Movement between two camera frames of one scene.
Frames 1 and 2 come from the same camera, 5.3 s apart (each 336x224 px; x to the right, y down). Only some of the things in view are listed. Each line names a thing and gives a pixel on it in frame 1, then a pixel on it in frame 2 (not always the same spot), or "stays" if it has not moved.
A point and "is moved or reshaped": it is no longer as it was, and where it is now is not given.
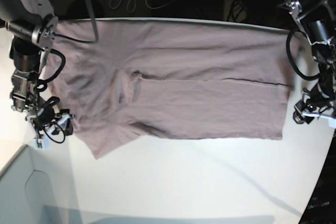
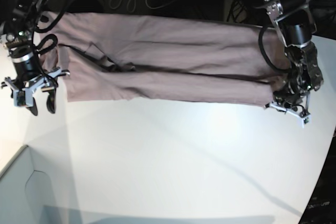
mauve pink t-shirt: [122, 79] is moved or reshaped
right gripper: [310, 108] to [296, 104]
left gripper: [45, 123] to [31, 86]
